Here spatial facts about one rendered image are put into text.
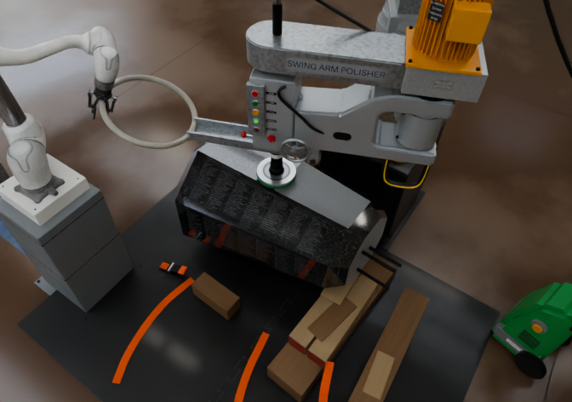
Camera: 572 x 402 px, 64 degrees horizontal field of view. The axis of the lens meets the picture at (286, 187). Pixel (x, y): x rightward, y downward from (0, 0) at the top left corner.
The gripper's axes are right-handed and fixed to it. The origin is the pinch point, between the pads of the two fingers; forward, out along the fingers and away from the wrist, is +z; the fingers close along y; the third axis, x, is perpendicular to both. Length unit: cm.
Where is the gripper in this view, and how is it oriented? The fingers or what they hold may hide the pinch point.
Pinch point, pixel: (100, 114)
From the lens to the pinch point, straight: 253.1
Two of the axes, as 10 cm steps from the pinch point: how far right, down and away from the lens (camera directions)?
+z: -3.9, 5.6, 7.3
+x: -0.6, -8.1, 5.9
